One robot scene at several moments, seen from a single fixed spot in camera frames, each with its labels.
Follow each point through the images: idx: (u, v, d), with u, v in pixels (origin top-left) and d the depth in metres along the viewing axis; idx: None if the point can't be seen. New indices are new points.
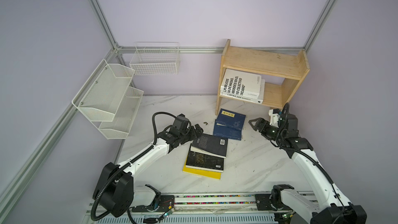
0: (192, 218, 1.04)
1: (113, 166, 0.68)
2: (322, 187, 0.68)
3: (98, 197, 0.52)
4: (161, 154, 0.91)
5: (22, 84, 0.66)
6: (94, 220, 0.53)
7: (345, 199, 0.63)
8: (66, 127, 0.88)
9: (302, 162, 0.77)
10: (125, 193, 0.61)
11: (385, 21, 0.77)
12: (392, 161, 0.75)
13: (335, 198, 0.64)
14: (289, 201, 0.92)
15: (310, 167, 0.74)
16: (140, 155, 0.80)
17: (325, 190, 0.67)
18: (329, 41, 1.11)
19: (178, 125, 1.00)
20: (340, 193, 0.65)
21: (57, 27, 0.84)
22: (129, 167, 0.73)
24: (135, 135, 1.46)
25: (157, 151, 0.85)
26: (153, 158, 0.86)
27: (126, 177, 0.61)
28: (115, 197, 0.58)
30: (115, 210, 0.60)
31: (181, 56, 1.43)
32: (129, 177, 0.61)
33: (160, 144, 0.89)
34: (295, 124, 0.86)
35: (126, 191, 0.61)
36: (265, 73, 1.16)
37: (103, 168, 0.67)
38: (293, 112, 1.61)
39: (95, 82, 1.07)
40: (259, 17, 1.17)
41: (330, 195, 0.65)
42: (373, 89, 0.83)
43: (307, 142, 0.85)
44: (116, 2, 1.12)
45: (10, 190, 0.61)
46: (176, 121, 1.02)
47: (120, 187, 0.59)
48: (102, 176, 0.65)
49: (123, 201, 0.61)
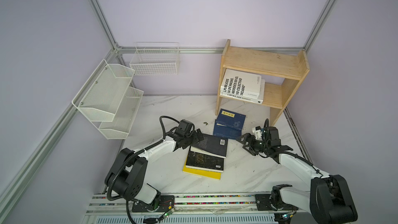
0: (192, 218, 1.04)
1: (128, 152, 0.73)
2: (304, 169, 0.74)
3: (112, 181, 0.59)
4: (168, 151, 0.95)
5: (22, 84, 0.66)
6: (109, 199, 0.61)
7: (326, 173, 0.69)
8: (66, 126, 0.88)
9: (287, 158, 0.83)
10: (138, 177, 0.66)
11: (385, 21, 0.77)
12: (393, 160, 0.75)
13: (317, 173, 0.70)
14: (288, 198, 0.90)
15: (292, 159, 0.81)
16: (153, 145, 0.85)
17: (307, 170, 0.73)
18: (329, 41, 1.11)
19: (183, 126, 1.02)
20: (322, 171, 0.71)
21: (57, 28, 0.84)
22: (143, 153, 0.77)
24: (135, 135, 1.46)
25: (166, 145, 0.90)
26: (162, 152, 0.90)
27: (141, 160, 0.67)
28: (129, 180, 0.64)
30: (128, 194, 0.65)
31: (181, 56, 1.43)
32: (144, 160, 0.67)
33: (168, 140, 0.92)
34: (277, 134, 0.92)
35: (139, 174, 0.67)
36: (265, 73, 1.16)
37: (120, 152, 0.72)
38: (293, 112, 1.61)
39: (95, 82, 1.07)
40: (259, 17, 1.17)
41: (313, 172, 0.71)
42: (373, 90, 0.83)
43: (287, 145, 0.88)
44: (116, 2, 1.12)
45: (10, 190, 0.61)
46: (182, 122, 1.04)
47: (134, 170, 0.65)
48: (118, 157, 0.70)
49: (134, 185, 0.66)
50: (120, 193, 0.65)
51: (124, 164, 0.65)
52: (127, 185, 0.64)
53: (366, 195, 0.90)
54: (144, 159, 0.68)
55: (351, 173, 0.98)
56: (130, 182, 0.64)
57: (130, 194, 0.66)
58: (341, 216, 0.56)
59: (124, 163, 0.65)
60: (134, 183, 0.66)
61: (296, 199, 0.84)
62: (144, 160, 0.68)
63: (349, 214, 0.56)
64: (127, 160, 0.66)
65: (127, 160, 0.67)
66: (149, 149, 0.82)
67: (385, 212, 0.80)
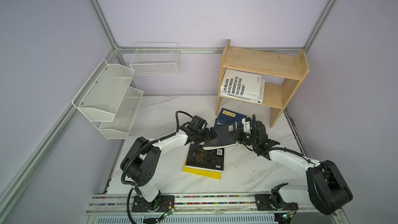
0: (192, 218, 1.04)
1: (143, 140, 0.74)
2: (298, 160, 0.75)
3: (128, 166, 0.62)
4: (179, 143, 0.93)
5: (22, 84, 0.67)
6: (123, 183, 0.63)
7: (316, 160, 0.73)
8: (66, 127, 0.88)
9: (274, 154, 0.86)
10: (151, 164, 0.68)
11: (386, 21, 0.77)
12: (393, 160, 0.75)
13: (309, 163, 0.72)
14: (288, 196, 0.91)
15: (281, 154, 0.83)
16: (166, 136, 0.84)
17: (300, 163, 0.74)
18: (329, 41, 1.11)
19: (195, 122, 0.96)
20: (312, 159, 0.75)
21: (56, 28, 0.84)
22: (157, 143, 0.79)
24: (135, 135, 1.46)
25: (179, 138, 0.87)
26: (174, 143, 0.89)
27: (154, 150, 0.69)
28: (142, 168, 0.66)
30: (141, 179, 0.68)
31: (181, 56, 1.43)
32: (158, 150, 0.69)
33: (181, 132, 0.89)
34: (265, 130, 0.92)
35: (152, 163, 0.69)
36: (265, 73, 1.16)
37: (136, 140, 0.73)
38: (293, 112, 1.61)
39: (95, 82, 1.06)
40: (259, 17, 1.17)
41: (305, 163, 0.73)
42: (373, 89, 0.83)
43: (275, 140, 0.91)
44: (116, 2, 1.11)
45: (10, 190, 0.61)
46: (195, 117, 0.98)
47: (149, 157, 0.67)
48: (134, 144, 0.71)
49: (146, 173, 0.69)
50: (133, 179, 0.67)
51: (140, 151, 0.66)
52: (141, 171, 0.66)
53: (367, 195, 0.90)
54: (158, 150, 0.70)
55: (351, 173, 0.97)
56: (145, 168, 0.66)
57: (142, 180, 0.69)
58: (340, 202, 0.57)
59: (140, 150, 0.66)
60: (148, 169, 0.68)
61: (297, 196, 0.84)
62: (158, 150, 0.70)
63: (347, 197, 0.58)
64: (143, 148, 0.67)
65: (144, 147, 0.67)
66: (163, 140, 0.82)
67: (386, 212, 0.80)
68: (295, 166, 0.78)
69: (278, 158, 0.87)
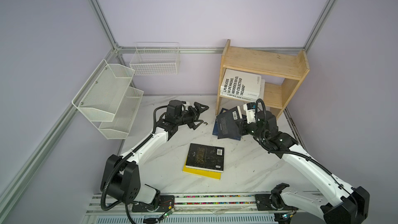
0: (192, 218, 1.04)
1: (115, 157, 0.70)
2: (326, 182, 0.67)
3: (105, 188, 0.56)
4: (161, 141, 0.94)
5: (22, 83, 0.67)
6: (104, 210, 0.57)
7: (348, 186, 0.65)
8: (66, 127, 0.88)
9: (295, 160, 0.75)
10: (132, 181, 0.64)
11: (385, 22, 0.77)
12: (393, 160, 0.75)
13: (341, 188, 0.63)
14: (292, 202, 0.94)
15: (306, 165, 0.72)
16: (142, 144, 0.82)
17: (329, 185, 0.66)
18: (329, 41, 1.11)
19: (171, 112, 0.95)
20: (342, 182, 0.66)
21: (57, 28, 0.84)
22: (132, 156, 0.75)
24: (136, 135, 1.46)
25: (157, 138, 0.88)
26: (154, 145, 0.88)
27: (131, 166, 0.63)
28: (124, 186, 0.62)
30: (127, 197, 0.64)
31: (181, 56, 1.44)
32: (134, 165, 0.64)
33: (159, 132, 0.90)
34: (274, 122, 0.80)
35: (133, 179, 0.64)
36: (265, 73, 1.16)
37: (107, 160, 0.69)
38: (293, 112, 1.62)
39: (95, 82, 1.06)
40: (259, 17, 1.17)
41: (337, 188, 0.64)
42: (373, 89, 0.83)
43: (290, 137, 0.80)
44: (116, 2, 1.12)
45: (10, 191, 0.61)
46: (168, 108, 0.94)
47: (126, 176, 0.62)
48: (107, 166, 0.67)
49: (132, 188, 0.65)
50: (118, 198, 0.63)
51: (112, 173, 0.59)
52: (123, 191, 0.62)
53: None
54: (135, 164, 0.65)
55: (351, 173, 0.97)
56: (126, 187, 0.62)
57: (129, 198, 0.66)
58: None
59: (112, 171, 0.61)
60: (129, 187, 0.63)
61: (302, 205, 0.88)
62: (135, 165, 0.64)
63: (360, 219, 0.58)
64: (116, 169, 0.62)
65: (116, 167, 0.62)
66: (138, 150, 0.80)
67: (386, 212, 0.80)
68: (319, 184, 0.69)
69: (296, 165, 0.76)
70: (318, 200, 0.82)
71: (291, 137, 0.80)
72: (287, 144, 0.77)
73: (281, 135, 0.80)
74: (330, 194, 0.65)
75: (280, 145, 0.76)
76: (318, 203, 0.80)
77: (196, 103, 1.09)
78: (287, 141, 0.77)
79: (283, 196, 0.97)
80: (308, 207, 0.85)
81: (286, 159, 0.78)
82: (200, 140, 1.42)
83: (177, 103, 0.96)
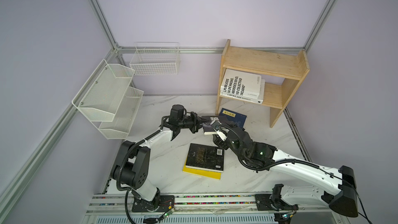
0: (192, 218, 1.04)
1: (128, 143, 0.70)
2: (319, 178, 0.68)
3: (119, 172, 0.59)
4: (166, 140, 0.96)
5: (23, 83, 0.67)
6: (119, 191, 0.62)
7: (336, 170, 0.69)
8: (66, 127, 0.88)
9: (284, 168, 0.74)
10: (143, 165, 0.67)
11: (385, 22, 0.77)
12: (393, 160, 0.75)
13: (333, 178, 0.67)
14: (294, 200, 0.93)
15: (296, 168, 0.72)
16: (152, 135, 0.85)
17: (323, 179, 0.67)
18: (329, 41, 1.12)
19: (174, 114, 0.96)
20: (331, 170, 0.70)
21: (57, 27, 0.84)
22: (144, 143, 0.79)
24: (136, 135, 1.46)
25: (165, 134, 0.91)
26: (161, 140, 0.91)
27: (144, 150, 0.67)
28: (136, 170, 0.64)
30: (137, 181, 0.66)
31: (181, 56, 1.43)
32: (147, 150, 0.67)
33: (166, 129, 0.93)
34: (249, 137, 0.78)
35: (144, 163, 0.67)
36: (265, 73, 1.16)
37: (120, 145, 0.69)
38: (293, 112, 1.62)
39: (95, 82, 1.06)
40: (258, 17, 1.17)
41: (330, 179, 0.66)
42: (372, 89, 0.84)
43: (268, 145, 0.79)
44: (117, 2, 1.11)
45: (10, 190, 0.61)
46: (171, 111, 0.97)
47: (140, 157, 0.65)
48: (120, 150, 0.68)
49: (141, 174, 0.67)
50: (128, 183, 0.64)
51: (128, 153, 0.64)
52: (133, 174, 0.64)
53: (367, 194, 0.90)
54: (147, 149, 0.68)
55: None
56: (138, 169, 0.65)
57: (139, 183, 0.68)
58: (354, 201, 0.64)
59: (128, 152, 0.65)
60: (140, 170, 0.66)
61: (303, 200, 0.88)
62: (147, 149, 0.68)
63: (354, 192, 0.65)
64: (131, 150, 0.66)
65: (131, 149, 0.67)
66: (150, 139, 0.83)
67: (386, 213, 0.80)
68: (314, 181, 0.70)
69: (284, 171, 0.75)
70: (316, 191, 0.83)
71: (268, 145, 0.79)
72: (269, 155, 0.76)
73: (258, 148, 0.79)
74: (328, 187, 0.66)
75: (264, 160, 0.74)
76: (317, 193, 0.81)
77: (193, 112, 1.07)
78: (267, 152, 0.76)
79: (282, 196, 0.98)
80: (309, 199, 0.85)
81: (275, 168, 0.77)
82: (200, 140, 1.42)
83: (180, 106, 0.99)
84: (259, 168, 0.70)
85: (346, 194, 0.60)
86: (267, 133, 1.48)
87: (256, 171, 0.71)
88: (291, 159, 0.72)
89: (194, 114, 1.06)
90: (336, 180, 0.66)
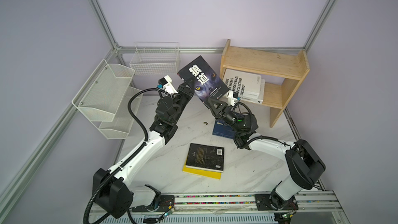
0: (192, 218, 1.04)
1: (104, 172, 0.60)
2: (274, 146, 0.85)
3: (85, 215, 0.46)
4: (157, 148, 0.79)
5: (22, 83, 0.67)
6: None
7: (290, 142, 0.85)
8: (66, 127, 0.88)
9: (255, 142, 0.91)
10: (120, 200, 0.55)
11: (385, 22, 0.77)
12: (393, 161, 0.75)
13: (285, 146, 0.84)
14: (287, 193, 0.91)
15: (261, 142, 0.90)
16: (133, 156, 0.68)
17: (277, 147, 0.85)
18: (329, 41, 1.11)
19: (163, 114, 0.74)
20: (285, 141, 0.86)
21: (56, 28, 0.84)
22: (119, 171, 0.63)
24: (135, 134, 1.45)
25: (150, 148, 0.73)
26: (148, 155, 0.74)
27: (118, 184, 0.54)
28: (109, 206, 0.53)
30: (115, 212, 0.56)
31: (181, 56, 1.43)
32: (120, 186, 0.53)
33: (154, 139, 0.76)
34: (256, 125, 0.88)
35: (118, 198, 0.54)
36: (265, 73, 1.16)
37: (95, 174, 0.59)
38: (293, 112, 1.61)
39: (95, 82, 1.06)
40: (258, 16, 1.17)
41: (282, 147, 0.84)
42: (372, 90, 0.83)
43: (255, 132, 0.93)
44: (117, 3, 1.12)
45: (10, 191, 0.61)
46: (157, 112, 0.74)
47: (114, 192, 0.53)
48: (96, 179, 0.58)
49: (120, 206, 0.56)
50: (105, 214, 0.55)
51: (100, 187, 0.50)
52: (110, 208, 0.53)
53: (366, 195, 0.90)
54: (122, 184, 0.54)
55: (351, 172, 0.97)
56: (115, 203, 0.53)
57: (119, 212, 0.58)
58: (316, 171, 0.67)
59: (99, 185, 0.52)
60: (118, 204, 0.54)
61: (291, 189, 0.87)
62: (120, 184, 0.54)
63: (320, 168, 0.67)
64: (104, 181, 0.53)
65: (104, 181, 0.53)
66: (127, 163, 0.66)
67: (386, 213, 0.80)
68: (273, 152, 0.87)
69: (259, 148, 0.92)
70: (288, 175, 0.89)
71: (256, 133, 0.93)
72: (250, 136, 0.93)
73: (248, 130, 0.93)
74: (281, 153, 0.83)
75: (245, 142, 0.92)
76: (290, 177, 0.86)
77: (179, 87, 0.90)
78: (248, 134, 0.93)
79: (278, 191, 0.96)
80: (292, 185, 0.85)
81: (252, 145, 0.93)
82: (200, 140, 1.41)
83: (166, 98, 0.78)
84: (241, 146, 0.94)
85: (290, 154, 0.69)
86: (267, 133, 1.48)
87: (237, 146, 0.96)
88: (259, 135, 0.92)
89: (181, 89, 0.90)
90: (287, 147, 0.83)
